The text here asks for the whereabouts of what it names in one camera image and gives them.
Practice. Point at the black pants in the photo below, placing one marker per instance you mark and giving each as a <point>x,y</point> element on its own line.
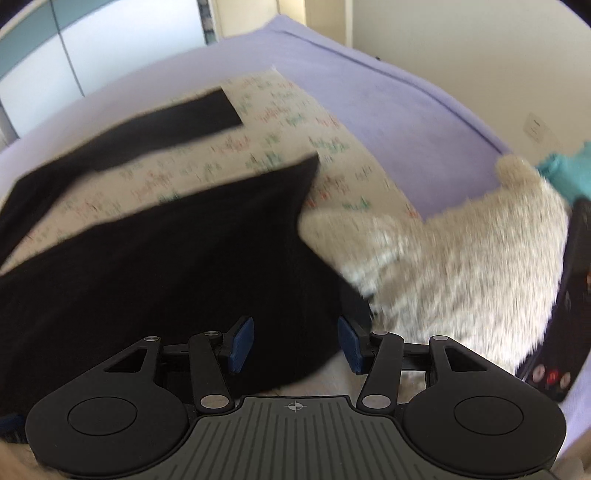
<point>161,277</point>

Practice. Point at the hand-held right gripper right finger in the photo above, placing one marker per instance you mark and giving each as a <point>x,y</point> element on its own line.
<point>348,344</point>

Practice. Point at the white furry pillow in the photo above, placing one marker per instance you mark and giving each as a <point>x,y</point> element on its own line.
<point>461,277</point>

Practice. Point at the cream door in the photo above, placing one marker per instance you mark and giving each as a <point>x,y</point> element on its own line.
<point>247,16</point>

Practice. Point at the teal cloth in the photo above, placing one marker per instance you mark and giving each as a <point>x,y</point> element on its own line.
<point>572,175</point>

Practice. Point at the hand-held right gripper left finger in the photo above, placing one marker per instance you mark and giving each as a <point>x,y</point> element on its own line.
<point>241,344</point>

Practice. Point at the floral printed sheet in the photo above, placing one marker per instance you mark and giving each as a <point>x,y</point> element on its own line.
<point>286,115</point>

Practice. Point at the white wall socket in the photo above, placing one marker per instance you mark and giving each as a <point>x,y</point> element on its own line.
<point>535,127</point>

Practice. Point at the purple bed sheet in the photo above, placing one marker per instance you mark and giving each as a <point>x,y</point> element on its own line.
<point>369,78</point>

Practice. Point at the white and teal wardrobe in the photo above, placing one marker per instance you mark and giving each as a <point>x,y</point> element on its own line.
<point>115,46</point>

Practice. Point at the black flat device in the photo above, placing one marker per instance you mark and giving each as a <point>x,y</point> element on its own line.
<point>577,286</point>

